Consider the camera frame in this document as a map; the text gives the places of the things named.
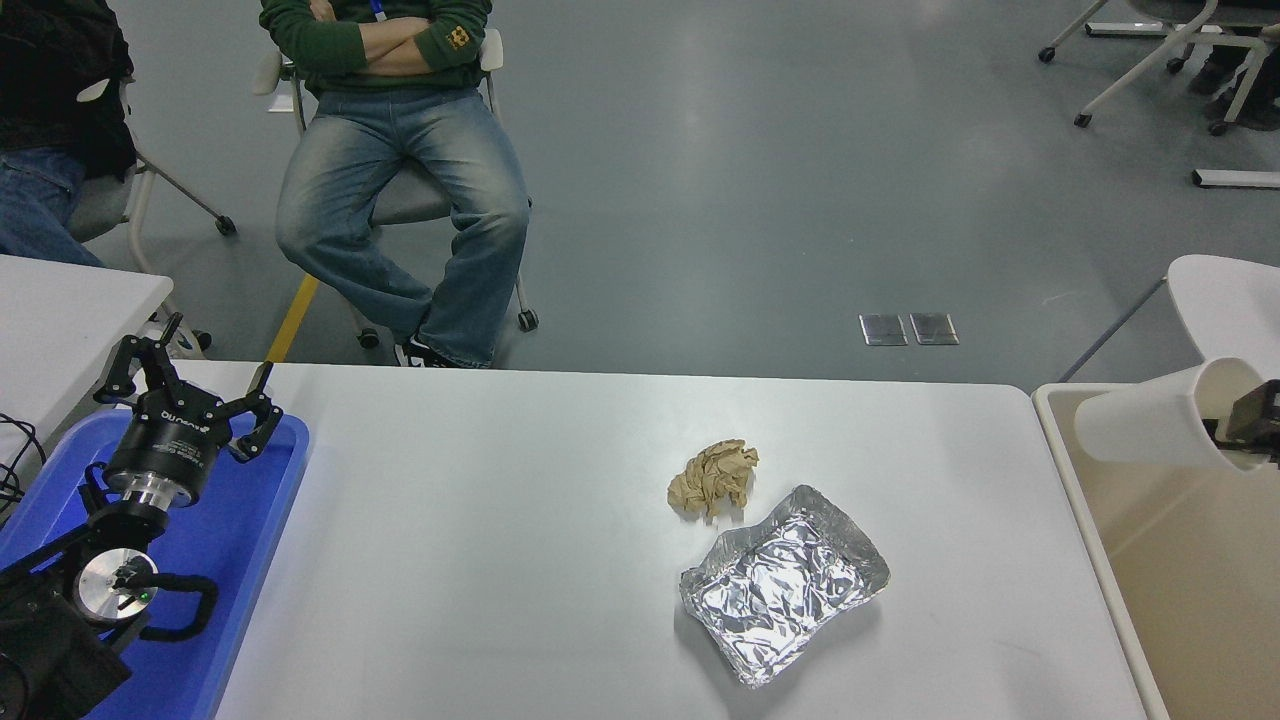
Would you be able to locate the grey chair with white frame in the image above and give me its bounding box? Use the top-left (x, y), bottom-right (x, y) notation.
top-left (65, 75), bottom-right (238, 353)

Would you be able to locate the black cable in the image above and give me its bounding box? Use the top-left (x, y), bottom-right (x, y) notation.
top-left (0, 413), bottom-right (47, 521)

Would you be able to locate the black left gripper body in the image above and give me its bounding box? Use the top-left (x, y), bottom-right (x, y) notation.
top-left (104, 385), bottom-right (233, 493)

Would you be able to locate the large pale bin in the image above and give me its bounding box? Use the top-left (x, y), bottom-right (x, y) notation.
top-left (1032, 383), bottom-right (1280, 720)

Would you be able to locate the white-framed wheeled chair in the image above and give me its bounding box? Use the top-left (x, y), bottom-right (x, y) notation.
top-left (1038, 0), bottom-right (1280, 136)

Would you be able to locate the white paper cup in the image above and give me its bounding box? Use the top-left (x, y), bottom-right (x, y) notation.
top-left (1075, 357), bottom-right (1269, 473)

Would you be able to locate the white rounded table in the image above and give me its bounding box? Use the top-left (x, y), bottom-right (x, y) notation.
top-left (1167, 253), bottom-right (1280, 406)

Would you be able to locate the grey swivel chair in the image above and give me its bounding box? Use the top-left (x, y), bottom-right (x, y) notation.
top-left (252, 28), bottom-right (541, 349)

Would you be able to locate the crumpled tan paper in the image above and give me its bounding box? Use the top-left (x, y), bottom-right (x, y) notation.
top-left (667, 438), bottom-right (759, 523)

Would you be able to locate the foil tray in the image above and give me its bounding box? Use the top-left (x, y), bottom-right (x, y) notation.
top-left (679, 485), bottom-right (891, 689)

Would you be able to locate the long white floor bar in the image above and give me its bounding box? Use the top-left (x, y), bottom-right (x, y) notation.
top-left (1192, 168), bottom-right (1280, 189)

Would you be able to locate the blue plastic tray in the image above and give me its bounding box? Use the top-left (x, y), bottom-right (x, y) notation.
top-left (0, 408), bottom-right (310, 720)

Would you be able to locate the person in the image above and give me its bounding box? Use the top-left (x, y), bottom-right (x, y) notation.
top-left (0, 0), bottom-right (136, 268)
top-left (258, 0), bottom-right (531, 369)
top-left (1188, 20), bottom-right (1280, 131)

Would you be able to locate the white side table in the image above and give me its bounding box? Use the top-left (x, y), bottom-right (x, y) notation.
top-left (0, 253), bottom-right (175, 481)

